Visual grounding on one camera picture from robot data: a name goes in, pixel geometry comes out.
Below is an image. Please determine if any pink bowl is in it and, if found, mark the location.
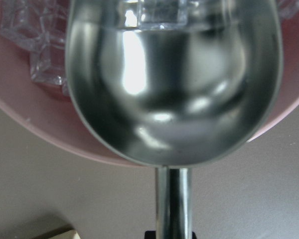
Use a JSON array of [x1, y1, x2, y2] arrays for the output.
[[0, 3, 299, 167]]

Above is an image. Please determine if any bamboo cutting board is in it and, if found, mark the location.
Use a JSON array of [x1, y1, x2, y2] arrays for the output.
[[37, 225, 81, 239]]

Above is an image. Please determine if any clear ice cubes pile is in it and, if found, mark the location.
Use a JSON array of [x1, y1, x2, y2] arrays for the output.
[[0, 0, 299, 92]]

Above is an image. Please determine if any steel ice scoop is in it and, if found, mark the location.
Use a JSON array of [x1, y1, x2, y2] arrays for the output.
[[65, 0, 283, 239]]

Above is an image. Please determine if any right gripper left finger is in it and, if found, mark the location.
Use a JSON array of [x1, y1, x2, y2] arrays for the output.
[[144, 231, 156, 239]]

